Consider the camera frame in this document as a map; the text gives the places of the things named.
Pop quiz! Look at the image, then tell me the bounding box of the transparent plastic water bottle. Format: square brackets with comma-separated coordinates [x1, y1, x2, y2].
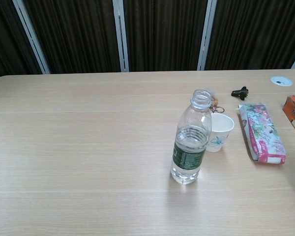
[171, 88, 213, 185]

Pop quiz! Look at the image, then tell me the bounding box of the furry keychain with nuts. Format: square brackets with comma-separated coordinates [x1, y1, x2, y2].
[209, 89, 225, 114]

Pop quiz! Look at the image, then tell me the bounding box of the floral pink tissue pack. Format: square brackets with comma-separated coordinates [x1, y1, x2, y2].
[237, 103, 287, 165]

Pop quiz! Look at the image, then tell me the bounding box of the black binder clip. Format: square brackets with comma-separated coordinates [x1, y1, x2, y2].
[231, 86, 249, 101]

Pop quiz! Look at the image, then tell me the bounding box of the white paper cup blue flower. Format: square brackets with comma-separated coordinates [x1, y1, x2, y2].
[206, 113, 235, 153]

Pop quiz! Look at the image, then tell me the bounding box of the dark fabric partition panel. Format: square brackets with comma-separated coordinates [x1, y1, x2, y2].
[0, 0, 42, 82]
[124, 0, 208, 72]
[23, 0, 120, 74]
[205, 0, 295, 71]

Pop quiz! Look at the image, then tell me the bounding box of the white round cable grommet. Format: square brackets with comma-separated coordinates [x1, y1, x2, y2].
[270, 76, 293, 87]

